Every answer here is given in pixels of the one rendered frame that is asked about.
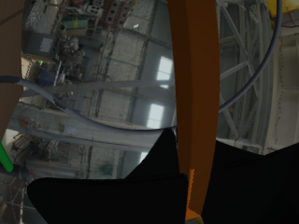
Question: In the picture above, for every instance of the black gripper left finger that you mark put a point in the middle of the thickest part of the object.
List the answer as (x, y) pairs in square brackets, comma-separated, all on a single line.
[(153, 193)]

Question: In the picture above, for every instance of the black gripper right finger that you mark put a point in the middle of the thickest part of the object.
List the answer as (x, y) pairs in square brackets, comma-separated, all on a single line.
[(243, 185)]

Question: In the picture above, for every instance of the orange handle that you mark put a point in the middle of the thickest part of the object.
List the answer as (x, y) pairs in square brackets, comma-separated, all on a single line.
[(196, 61)]

